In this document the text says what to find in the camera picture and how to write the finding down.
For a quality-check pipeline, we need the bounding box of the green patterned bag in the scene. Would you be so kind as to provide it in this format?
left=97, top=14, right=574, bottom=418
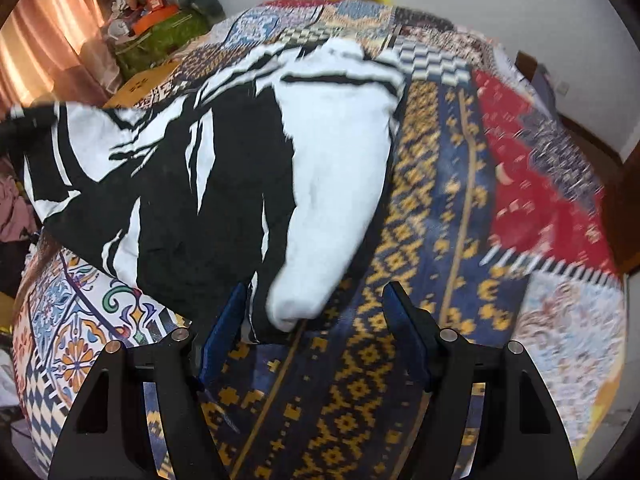
left=115, top=7, right=208, bottom=78

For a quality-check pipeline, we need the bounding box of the orange box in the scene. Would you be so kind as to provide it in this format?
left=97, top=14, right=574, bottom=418
left=132, top=7, right=179, bottom=34

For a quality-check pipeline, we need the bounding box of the orange pink curtain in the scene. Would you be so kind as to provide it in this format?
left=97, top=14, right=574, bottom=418
left=0, top=0, right=121, bottom=108

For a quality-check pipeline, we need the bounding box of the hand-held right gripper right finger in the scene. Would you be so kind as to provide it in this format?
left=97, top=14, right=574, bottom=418
left=382, top=281, right=581, bottom=480

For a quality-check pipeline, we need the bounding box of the patchwork printed blanket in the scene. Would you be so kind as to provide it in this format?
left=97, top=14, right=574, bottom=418
left=10, top=0, right=626, bottom=480

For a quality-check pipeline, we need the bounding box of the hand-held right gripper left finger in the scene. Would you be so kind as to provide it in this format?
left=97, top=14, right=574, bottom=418
left=47, top=282, right=251, bottom=480

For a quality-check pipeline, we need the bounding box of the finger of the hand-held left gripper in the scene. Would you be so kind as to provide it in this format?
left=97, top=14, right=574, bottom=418
left=0, top=104, right=58, bottom=155

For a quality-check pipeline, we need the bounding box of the pink cloth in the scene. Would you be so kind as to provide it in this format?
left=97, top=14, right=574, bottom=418
left=0, top=160, right=38, bottom=243

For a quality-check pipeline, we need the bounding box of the brown wooden door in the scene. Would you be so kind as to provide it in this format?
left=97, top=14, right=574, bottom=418
left=612, top=155, right=640, bottom=276

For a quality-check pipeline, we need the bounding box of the black and white t-shirt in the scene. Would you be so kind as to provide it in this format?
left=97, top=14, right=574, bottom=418
left=22, top=37, right=407, bottom=346

